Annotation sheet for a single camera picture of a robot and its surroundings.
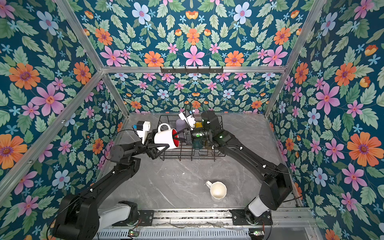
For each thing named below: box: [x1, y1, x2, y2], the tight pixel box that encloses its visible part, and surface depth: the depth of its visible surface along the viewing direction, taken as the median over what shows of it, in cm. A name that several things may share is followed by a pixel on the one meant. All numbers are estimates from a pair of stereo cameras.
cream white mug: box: [205, 180, 227, 202], surface depth 76 cm
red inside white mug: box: [154, 123, 180, 151], surface depth 61 cm
